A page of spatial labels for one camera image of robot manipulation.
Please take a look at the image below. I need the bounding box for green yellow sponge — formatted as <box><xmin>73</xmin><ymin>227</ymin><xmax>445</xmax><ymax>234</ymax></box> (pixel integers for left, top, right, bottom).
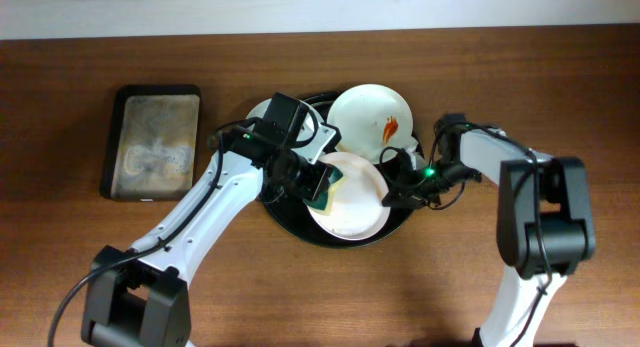
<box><xmin>303</xmin><ymin>165</ymin><xmax>348</xmax><ymax>215</ymax></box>

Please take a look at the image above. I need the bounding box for pink white plate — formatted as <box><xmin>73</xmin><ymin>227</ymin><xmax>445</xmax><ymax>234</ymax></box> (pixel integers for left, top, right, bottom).
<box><xmin>306</xmin><ymin>152</ymin><xmax>391</xmax><ymax>241</ymax></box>

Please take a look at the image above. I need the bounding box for pale green plate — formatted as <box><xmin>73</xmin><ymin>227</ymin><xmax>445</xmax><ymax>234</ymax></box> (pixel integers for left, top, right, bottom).
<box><xmin>247</xmin><ymin>99</ymin><xmax>324</xmax><ymax>141</ymax></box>

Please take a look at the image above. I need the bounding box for cream plate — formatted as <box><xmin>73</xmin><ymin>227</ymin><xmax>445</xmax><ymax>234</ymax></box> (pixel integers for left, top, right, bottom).
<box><xmin>327</xmin><ymin>84</ymin><xmax>418</xmax><ymax>164</ymax></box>

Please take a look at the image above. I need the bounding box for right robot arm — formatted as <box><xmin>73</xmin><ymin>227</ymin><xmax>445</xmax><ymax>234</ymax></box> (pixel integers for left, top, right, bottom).
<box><xmin>382</xmin><ymin>114</ymin><xmax>596</xmax><ymax>347</ymax></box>

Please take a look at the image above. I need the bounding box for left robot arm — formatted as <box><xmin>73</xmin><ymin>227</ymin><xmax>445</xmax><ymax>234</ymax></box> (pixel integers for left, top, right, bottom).
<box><xmin>80</xmin><ymin>93</ymin><xmax>341</xmax><ymax>346</ymax></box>

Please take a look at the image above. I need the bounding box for round black serving tray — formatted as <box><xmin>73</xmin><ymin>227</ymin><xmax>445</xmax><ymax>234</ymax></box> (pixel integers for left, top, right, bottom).
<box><xmin>253</xmin><ymin>90</ymin><xmax>427</xmax><ymax>249</ymax></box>

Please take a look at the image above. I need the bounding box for rectangular black soapy tray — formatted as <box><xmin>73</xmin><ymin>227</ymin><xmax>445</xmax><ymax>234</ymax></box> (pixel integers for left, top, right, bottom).
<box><xmin>99</xmin><ymin>84</ymin><xmax>201</xmax><ymax>201</ymax></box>

